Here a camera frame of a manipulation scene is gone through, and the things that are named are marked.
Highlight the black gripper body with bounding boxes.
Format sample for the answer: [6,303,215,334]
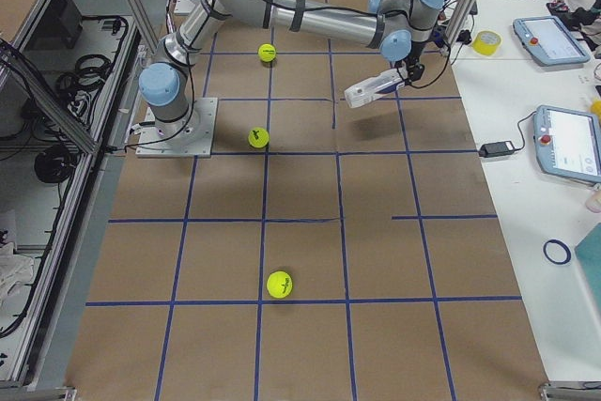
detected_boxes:
[396,56,424,86]

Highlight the white blue tennis ball can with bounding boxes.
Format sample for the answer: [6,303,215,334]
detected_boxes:
[344,68,408,109]

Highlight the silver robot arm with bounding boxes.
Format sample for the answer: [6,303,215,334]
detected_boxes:
[137,0,444,157]

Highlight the yellow Wilson ball far left-side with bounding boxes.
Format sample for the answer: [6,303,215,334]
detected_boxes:
[257,43,277,63]

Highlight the yellow Head tennis ball centre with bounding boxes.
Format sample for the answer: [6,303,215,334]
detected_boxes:
[247,127,270,149]

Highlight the yellow tennis ball far right-side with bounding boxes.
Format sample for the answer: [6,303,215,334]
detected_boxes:
[266,270,293,300]

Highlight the yellow tape roll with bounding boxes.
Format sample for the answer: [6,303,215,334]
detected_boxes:
[472,30,501,56]

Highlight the black power adapter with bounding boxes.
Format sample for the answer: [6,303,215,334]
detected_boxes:
[478,141,517,158]

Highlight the grey teach pendant far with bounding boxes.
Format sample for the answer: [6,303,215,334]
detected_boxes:
[513,16,590,66]

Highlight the grey teach pendant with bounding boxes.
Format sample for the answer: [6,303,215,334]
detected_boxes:
[533,105,600,185]
[513,16,590,66]

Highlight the grey teach pendant near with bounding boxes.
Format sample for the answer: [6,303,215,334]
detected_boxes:
[533,105,600,185]

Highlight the blue tape ring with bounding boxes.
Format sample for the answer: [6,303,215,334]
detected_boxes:
[542,239,573,265]

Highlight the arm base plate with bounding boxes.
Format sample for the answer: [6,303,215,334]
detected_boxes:
[135,97,218,158]

